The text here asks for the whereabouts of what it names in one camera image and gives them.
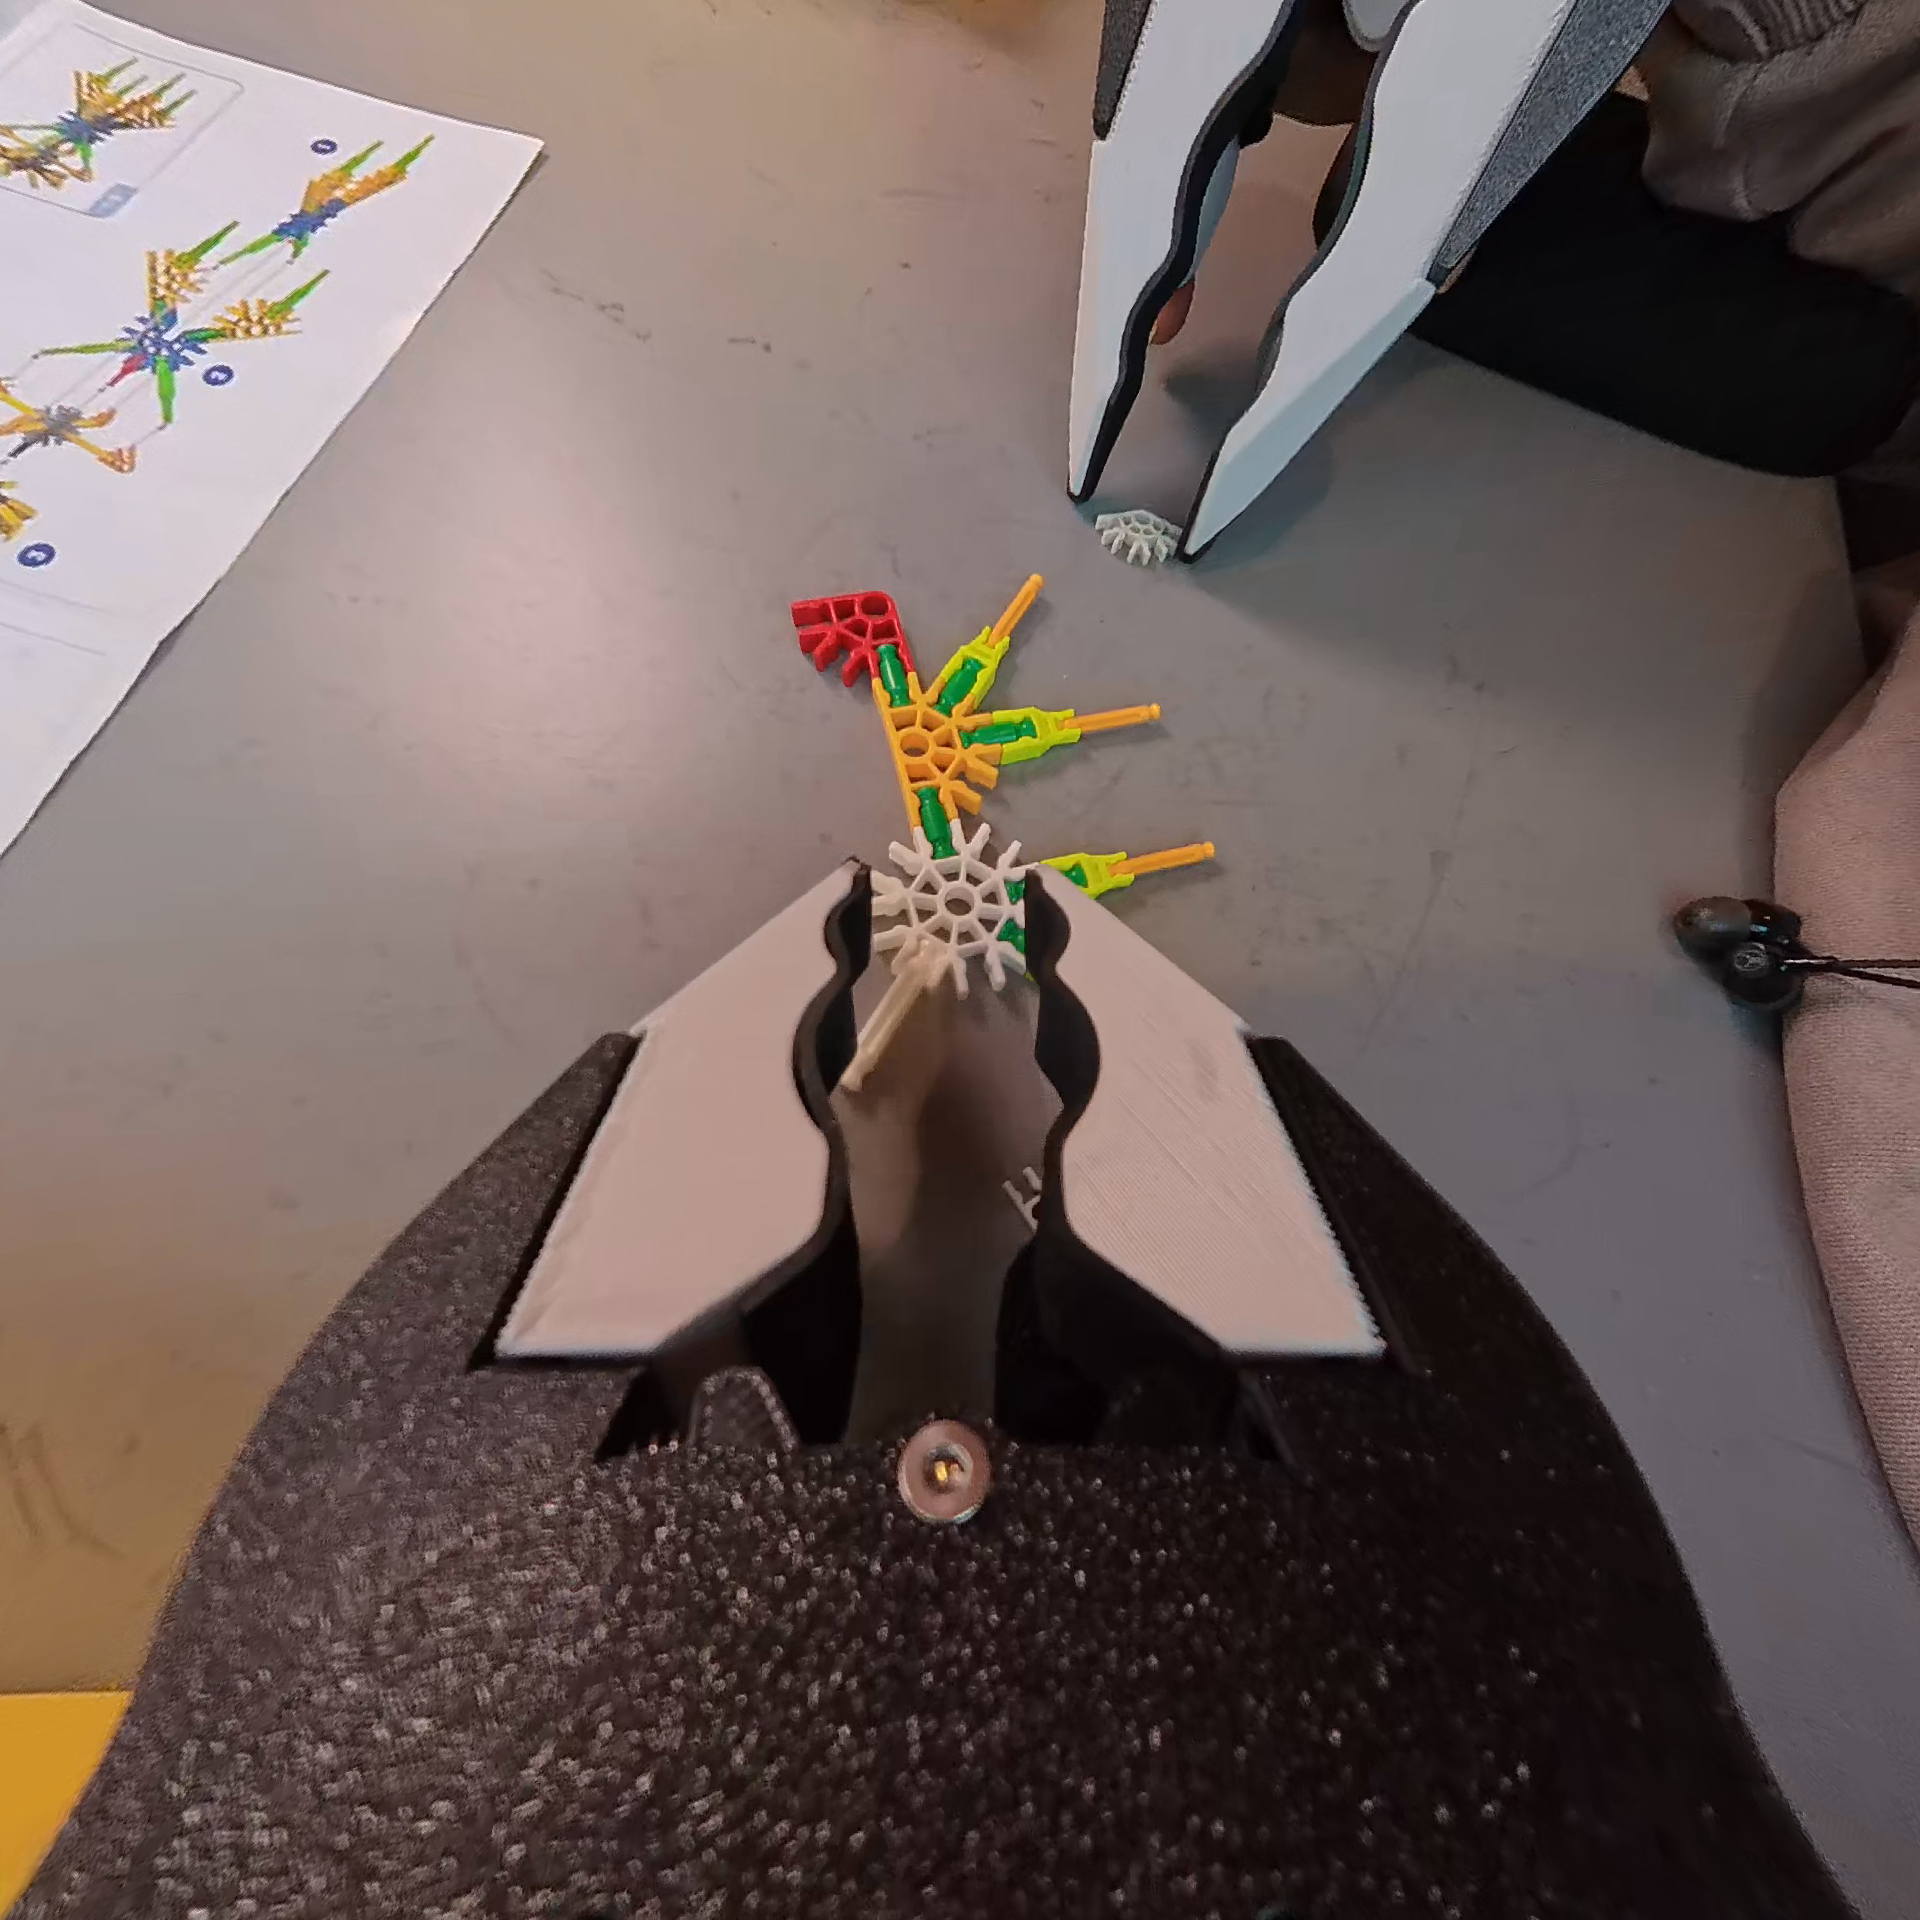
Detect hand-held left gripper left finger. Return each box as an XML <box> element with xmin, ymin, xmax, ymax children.
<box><xmin>495</xmin><ymin>858</ymin><xmax>879</xmax><ymax>1448</ymax></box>

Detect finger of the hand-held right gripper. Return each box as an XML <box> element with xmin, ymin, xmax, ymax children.
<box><xmin>1068</xmin><ymin>0</ymin><xmax>1306</xmax><ymax>506</ymax></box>
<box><xmin>1178</xmin><ymin>0</ymin><xmax>1576</xmax><ymax>564</ymax></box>

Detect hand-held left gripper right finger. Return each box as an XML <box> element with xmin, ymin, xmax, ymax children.
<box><xmin>996</xmin><ymin>866</ymin><xmax>1386</xmax><ymax>1448</ymax></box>

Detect colourful construction toy model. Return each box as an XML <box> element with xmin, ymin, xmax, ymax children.
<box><xmin>790</xmin><ymin>574</ymin><xmax>1220</xmax><ymax>1098</ymax></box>

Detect yellow plastic bin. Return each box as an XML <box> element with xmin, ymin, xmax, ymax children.
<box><xmin>0</xmin><ymin>1690</ymin><xmax>136</xmax><ymax>1877</ymax></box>

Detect grey desk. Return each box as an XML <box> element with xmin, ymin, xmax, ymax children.
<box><xmin>0</xmin><ymin>0</ymin><xmax>1920</xmax><ymax>1920</ymax></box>

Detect person's right hand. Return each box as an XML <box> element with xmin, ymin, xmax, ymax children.
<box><xmin>1151</xmin><ymin>16</ymin><xmax>1364</xmax><ymax>350</ymax></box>

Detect white folded instruction sheet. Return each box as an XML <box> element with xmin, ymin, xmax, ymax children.
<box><xmin>0</xmin><ymin>0</ymin><xmax>544</xmax><ymax>858</ymax></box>

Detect black wired earphones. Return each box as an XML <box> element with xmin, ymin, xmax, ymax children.
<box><xmin>1671</xmin><ymin>895</ymin><xmax>1920</xmax><ymax>1010</ymax></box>

